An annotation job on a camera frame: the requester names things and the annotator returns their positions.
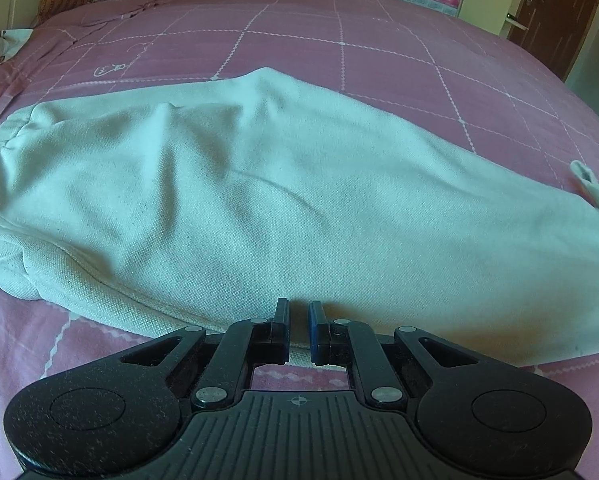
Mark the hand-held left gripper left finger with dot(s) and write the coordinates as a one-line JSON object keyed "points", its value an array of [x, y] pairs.
{"points": [[281, 332]]}

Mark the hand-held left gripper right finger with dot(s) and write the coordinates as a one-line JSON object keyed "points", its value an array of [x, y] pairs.
{"points": [[315, 336]]}

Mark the white pants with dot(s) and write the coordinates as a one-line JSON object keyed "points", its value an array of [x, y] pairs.
{"points": [[259, 200]]}

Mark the pink checked bed sheet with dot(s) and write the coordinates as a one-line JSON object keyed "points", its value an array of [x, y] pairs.
{"points": [[389, 65]]}

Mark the patterned white cloth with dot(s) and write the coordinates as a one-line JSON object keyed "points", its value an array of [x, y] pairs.
{"points": [[1, 50]]}

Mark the brown wooden door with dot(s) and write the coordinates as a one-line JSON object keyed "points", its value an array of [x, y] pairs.
{"points": [[559, 10]]}

